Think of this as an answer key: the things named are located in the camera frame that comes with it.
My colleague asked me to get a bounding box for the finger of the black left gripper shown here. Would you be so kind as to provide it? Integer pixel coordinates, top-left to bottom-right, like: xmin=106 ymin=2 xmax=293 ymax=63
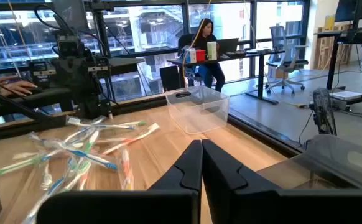
xmin=53 ymin=57 xmax=94 ymax=119
xmin=72 ymin=57 xmax=113 ymax=119

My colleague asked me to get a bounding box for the grey office chair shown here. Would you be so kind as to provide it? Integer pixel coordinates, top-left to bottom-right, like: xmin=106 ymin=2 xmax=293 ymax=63
xmin=264 ymin=26 xmax=309 ymax=96

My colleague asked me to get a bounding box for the grey translucent plastic bin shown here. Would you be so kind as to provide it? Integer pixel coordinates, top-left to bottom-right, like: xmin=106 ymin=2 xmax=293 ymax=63
xmin=257 ymin=133 xmax=362 ymax=191

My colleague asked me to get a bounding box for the black laptop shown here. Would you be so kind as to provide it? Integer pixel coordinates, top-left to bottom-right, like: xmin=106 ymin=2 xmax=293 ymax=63
xmin=215 ymin=37 xmax=240 ymax=54

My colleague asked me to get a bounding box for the black pedestal cabinet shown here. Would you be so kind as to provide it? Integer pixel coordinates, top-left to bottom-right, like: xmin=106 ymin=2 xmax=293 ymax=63
xmin=159 ymin=65 xmax=182 ymax=91

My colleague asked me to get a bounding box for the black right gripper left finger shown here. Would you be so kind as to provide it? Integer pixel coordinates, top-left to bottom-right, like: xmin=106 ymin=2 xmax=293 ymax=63
xmin=36 ymin=139 xmax=203 ymax=224

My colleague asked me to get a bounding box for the flat white box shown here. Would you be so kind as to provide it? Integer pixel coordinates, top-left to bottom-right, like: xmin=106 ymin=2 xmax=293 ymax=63
xmin=329 ymin=90 xmax=362 ymax=101

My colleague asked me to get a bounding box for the green wrapped toothbrush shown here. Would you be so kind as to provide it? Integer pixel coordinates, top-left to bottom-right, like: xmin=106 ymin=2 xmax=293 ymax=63
xmin=106 ymin=120 xmax=147 ymax=128
xmin=0 ymin=148 xmax=64 ymax=177
xmin=61 ymin=130 xmax=100 ymax=193

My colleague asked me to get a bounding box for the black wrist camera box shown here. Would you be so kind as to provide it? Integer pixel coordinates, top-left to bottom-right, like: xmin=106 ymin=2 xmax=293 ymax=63
xmin=56 ymin=35 xmax=81 ymax=58

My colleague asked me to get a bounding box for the small white box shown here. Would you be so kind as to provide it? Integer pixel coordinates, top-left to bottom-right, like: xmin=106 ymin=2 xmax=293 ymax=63
xmin=187 ymin=47 xmax=197 ymax=64

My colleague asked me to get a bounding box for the blue wrapped toothbrush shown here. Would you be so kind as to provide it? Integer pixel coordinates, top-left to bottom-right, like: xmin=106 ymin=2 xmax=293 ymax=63
xmin=21 ymin=157 xmax=77 ymax=224
xmin=63 ymin=116 xmax=107 ymax=144
xmin=66 ymin=116 xmax=136 ymax=131
xmin=28 ymin=132 xmax=119 ymax=172

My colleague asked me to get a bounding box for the black monitor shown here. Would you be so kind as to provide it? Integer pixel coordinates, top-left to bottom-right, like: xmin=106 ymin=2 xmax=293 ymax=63
xmin=335 ymin=0 xmax=362 ymax=22

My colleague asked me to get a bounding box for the person's hand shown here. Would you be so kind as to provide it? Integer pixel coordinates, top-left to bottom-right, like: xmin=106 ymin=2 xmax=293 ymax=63
xmin=0 ymin=80 xmax=38 ymax=97
xmin=0 ymin=75 xmax=22 ymax=86

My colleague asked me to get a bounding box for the black fan cable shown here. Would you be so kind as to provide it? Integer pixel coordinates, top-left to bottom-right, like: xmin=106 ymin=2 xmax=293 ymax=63
xmin=297 ymin=108 xmax=315 ymax=147

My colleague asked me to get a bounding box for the clear plastic bin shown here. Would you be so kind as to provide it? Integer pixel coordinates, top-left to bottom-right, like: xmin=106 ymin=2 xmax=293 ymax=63
xmin=165 ymin=85 xmax=230 ymax=135

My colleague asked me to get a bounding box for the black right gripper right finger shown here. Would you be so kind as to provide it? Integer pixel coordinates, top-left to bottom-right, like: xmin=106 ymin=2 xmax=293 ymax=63
xmin=202 ymin=139 xmax=362 ymax=224

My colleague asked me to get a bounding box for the wooden pallet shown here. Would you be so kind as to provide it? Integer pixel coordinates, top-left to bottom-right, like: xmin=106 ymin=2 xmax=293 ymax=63
xmin=314 ymin=26 xmax=353 ymax=71

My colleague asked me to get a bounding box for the person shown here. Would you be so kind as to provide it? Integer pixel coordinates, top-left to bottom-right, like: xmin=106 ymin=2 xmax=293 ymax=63
xmin=177 ymin=17 xmax=227 ymax=93

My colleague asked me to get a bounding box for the yellow cable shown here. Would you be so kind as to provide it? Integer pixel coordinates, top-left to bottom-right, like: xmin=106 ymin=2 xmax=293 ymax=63
xmin=182 ymin=0 xmax=213 ymax=80

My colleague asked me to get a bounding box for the black floor fan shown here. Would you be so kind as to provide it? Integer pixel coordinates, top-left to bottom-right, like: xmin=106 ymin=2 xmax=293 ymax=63
xmin=309 ymin=88 xmax=338 ymax=137

